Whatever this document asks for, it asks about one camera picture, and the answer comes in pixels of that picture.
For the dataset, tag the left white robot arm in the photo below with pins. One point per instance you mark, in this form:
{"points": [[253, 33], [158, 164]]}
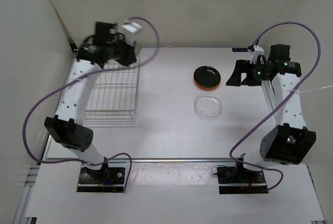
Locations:
{"points": [[66, 126]]}

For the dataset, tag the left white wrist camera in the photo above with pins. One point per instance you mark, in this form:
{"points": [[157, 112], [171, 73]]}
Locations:
{"points": [[130, 27]]}

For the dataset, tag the orange plastic plate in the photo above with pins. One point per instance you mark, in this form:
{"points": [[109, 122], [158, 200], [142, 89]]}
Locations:
{"points": [[206, 88]]}

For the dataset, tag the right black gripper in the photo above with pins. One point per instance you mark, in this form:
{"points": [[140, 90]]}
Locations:
{"points": [[242, 66]]}

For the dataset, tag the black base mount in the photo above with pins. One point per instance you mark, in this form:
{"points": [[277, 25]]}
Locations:
{"points": [[109, 179], [237, 180]]}

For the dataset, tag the clear glass plate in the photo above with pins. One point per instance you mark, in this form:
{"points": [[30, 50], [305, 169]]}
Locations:
{"points": [[208, 106]]}

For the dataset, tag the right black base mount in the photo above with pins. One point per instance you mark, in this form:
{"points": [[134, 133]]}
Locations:
{"points": [[237, 180]]}

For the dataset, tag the aluminium rail frame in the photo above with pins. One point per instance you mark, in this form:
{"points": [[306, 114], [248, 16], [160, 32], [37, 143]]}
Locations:
{"points": [[173, 152]]}

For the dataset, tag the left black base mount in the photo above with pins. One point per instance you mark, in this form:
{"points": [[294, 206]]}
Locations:
{"points": [[109, 179]]}

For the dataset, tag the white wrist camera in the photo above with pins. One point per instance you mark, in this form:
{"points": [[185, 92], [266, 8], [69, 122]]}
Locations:
{"points": [[256, 51], [130, 27]]}

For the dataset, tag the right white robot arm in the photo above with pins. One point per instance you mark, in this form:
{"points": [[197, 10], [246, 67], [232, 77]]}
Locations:
{"points": [[290, 139]]}

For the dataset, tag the black plastic plate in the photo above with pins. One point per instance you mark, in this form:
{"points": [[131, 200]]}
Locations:
{"points": [[207, 76]]}

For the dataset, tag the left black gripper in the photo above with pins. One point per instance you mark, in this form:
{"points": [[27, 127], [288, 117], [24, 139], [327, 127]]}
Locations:
{"points": [[130, 57]]}

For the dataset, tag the white zip tie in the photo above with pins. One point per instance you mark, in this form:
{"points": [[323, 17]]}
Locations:
{"points": [[312, 90]]}

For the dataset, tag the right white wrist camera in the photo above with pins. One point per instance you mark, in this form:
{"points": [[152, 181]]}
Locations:
{"points": [[256, 51]]}

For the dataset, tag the metal wire dish rack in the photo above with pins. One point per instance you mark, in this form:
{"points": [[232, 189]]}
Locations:
{"points": [[113, 97]]}

